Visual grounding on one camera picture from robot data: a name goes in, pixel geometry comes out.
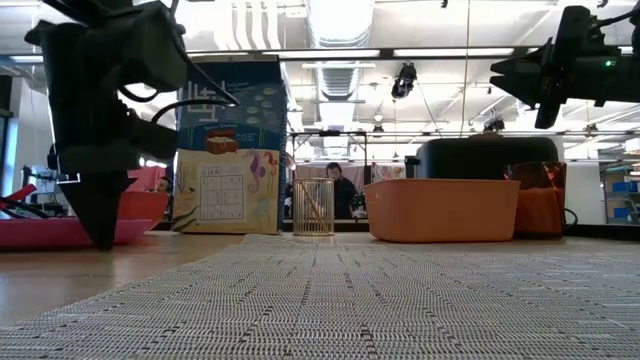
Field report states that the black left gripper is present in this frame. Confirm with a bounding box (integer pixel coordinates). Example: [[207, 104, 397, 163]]
[[24, 17, 179, 250]]

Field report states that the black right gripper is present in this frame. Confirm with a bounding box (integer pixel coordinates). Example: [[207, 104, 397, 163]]
[[489, 47, 621, 130]]

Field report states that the pink plastic plate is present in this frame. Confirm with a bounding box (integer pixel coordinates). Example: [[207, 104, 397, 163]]
[[0, 216, 154, 250]]

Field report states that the orange faceted juice glass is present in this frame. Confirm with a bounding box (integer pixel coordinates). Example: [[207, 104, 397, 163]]
[[504, 160, 568, 239]]

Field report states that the blue cereal box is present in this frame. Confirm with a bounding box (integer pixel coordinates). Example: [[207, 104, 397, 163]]
[[172, 53, 290, 235]]

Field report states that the orange rectangular plastic bin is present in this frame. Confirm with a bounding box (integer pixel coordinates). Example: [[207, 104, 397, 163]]
[[363, 178, 522, 244]]

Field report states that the red bar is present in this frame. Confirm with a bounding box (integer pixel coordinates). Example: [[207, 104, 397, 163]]
[[0, 183, 39, 211]]

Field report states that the black toaster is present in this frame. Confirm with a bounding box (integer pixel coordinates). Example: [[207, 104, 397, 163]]
[[404, 135, 560, 181]]

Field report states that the black rig crossbar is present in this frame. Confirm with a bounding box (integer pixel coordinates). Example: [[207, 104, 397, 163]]
[[0, 46, 640, 62]]

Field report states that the shelf with blue bins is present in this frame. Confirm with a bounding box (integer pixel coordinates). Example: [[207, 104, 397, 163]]
[[599, 164, 640, 226]]

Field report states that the grey woven placemat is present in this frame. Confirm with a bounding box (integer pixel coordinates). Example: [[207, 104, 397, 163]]
[[0, 232, 640, 360]]

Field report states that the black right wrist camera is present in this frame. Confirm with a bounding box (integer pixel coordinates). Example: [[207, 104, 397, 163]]
[[552, 4, 596, 51]]

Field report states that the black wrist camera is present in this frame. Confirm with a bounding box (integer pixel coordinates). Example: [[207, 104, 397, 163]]
[[117, 0, 189, 94], [552, 4, 596, 51]]

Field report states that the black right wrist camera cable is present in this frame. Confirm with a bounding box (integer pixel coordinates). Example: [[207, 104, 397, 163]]
[[592, 4, 640, 30]]

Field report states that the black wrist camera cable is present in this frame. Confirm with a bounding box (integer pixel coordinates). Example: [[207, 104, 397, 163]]
[[119, 47, 240, 125], [592, 4, 640, 30]]

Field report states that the black rig-mounted camera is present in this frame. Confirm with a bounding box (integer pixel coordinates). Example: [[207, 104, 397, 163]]
[[390, 61, 419, 100]]

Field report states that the black left wrist camera cable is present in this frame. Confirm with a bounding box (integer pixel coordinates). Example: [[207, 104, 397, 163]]
[[119, 47, 240, 125]]

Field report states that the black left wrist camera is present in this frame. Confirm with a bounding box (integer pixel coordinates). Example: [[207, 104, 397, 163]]
[[117, 0, 189, 94]]

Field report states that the gold wire cup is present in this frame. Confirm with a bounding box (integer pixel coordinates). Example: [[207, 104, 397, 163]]
[[291, 177, 336, 237]]

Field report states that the black background rig frame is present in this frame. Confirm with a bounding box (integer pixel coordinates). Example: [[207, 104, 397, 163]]
[[287, 129, 371, 221]]

